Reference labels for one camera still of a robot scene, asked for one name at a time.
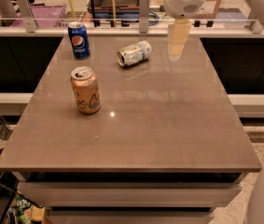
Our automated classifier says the grey drawer cabinet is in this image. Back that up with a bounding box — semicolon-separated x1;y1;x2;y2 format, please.
19;181;242;224

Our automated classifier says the green snack bag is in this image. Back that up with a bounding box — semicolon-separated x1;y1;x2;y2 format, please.
3;195;42;224

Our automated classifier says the middle metal railing post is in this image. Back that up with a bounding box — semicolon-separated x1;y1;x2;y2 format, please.
139;0;150;34

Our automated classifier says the left metal railing post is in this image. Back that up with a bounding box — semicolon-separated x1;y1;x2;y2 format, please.
16;0;37;33

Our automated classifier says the green silver 7up can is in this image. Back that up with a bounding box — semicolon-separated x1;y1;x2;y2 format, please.
117;40;152;67

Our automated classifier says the orange lacroix can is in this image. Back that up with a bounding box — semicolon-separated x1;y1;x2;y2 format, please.
71;66;101;115

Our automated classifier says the purple plastic crate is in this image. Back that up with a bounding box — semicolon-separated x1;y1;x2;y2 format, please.
11;5;66;28

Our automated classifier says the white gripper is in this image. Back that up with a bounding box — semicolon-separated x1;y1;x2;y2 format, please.
163;0;206;62

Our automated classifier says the blue pepsi can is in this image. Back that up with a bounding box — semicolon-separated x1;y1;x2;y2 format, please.
68;21;90;59

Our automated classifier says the cardboard box with label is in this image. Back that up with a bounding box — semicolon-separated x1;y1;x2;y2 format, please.
194;0;221;19

